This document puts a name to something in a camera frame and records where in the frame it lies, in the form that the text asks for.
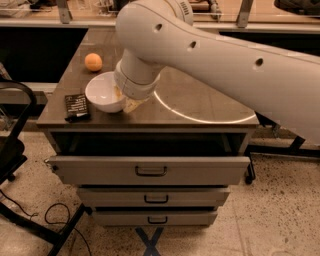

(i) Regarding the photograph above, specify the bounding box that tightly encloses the metal railing shelf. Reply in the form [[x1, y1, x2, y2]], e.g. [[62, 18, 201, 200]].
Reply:
[[0, 0, 320, 33]]

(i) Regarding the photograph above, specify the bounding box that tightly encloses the black floor cable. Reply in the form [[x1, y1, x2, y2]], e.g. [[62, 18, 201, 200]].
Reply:
[[0, 189, 93, 256]]

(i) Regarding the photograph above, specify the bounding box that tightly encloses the black chair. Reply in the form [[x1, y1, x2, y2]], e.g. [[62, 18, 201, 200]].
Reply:
[[0, 66, 85, 256]]

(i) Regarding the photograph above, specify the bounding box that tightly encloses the white ceramic bowl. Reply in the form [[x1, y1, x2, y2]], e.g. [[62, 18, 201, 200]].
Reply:
[[85, 72, 126, 113]]

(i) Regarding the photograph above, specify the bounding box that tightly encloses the top grey drawer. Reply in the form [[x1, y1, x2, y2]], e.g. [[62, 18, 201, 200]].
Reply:
[[49, 156, 250, 186]]

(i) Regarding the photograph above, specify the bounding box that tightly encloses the bottom grey drawer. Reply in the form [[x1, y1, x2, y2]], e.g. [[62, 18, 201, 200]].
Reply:
[[92, 209, 217, 226]]

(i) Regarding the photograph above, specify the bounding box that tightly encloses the black metal stand frame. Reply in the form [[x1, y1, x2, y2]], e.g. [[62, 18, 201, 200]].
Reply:
[[245, 113, 320, 185]]

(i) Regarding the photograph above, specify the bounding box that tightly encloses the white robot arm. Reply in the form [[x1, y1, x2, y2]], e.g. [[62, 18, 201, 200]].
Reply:
[[115, 0, 320, 144]]

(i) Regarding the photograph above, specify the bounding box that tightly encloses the grey drawer cabinet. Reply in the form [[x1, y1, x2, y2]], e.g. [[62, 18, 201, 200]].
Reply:
[[38, 29, 258, 216]]

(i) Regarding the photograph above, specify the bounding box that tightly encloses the black rxbar chocolate wrapper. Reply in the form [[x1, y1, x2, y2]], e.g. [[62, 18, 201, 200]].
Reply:
[[65, 94, 90, 122]]

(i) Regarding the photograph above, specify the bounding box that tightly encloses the grey drawer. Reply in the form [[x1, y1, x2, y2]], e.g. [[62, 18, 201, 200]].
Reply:
[[92, 209, 217, 226], [77, 187, 230, 208], [49, 156, 250, 186]]

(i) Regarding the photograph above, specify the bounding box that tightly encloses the orange fruit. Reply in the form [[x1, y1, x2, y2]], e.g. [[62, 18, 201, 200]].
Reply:
[[85, 53, 102, 72]]

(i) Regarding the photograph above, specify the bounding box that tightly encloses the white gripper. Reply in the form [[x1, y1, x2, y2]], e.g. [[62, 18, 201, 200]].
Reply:
[[114, 60, 160, 113]]

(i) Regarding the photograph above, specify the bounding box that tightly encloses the middle grey drawer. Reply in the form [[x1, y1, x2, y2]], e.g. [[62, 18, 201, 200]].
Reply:
[[77, 187, 230, 208]]

